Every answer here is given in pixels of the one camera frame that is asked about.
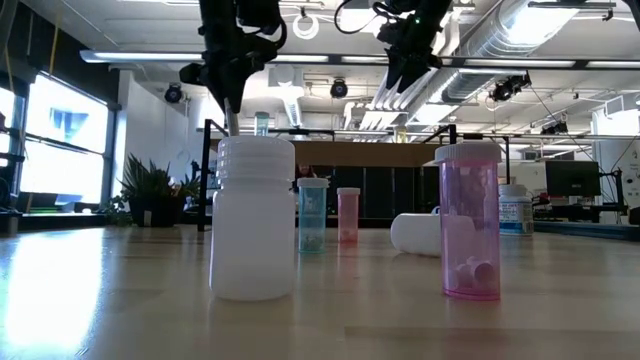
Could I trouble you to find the white ribbed-lid plastic jar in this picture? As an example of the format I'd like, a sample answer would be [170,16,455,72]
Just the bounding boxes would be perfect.
[209,135,297,302]

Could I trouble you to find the black office desk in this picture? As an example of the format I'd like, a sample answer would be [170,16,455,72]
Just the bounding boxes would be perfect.
[532,197,631,225]

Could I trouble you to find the plain white plastic bottle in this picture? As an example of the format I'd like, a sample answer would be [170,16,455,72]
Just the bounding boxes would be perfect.
[389,211,443,259]

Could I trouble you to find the dark cabinet fronts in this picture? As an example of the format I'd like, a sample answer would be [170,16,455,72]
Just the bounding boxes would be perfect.
[319,166,441,220]

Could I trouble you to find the white bottle blue label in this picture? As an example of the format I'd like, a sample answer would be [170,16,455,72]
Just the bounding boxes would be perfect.
[499,183,535,237]

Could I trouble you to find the black track light cluster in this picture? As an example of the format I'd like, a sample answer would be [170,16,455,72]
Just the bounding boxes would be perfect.
[487,72,533,104]

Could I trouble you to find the long strip light bar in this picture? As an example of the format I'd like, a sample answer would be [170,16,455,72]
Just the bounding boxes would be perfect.
[78,48,640,70]

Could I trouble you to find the pink vial white cap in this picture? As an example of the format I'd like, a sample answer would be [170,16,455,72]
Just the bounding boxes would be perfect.
[433,142,503,302]

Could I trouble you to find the person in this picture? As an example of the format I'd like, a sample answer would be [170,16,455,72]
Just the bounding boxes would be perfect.
[294,162,319,181]

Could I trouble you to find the orange vial white cap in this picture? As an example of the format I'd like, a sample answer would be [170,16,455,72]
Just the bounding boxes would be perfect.
[336,187,362,245]

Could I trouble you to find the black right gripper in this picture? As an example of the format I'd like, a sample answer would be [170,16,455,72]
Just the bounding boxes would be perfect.
[377,7,446,95]

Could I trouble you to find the potted green plant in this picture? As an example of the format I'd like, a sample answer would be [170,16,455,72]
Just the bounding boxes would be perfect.
[102,153,202,229]

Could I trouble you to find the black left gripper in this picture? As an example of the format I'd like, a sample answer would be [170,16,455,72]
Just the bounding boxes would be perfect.
[178,27,279,114]

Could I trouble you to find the black computer monitor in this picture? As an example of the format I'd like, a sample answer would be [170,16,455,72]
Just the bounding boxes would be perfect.
[544,159,602,199]

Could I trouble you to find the wooden shelf black legs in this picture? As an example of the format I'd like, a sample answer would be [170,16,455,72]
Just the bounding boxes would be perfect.
[197,118,511,236]

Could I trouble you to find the white cable coil ring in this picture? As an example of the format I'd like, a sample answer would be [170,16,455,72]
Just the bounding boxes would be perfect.
[291,12,321,41]

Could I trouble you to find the black round ceiling spotlight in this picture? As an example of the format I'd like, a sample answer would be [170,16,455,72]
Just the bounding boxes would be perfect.
[329,78,350,100]
[163,82,185,105]

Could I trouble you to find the large window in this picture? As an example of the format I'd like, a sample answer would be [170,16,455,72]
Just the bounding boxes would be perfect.
[0,73,110,207]

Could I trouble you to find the teal vial white cap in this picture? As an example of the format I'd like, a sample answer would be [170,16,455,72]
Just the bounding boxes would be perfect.
[296,177,330,254]

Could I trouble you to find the silver air duct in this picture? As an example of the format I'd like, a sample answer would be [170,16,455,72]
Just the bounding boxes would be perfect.
[439,0,584,104]

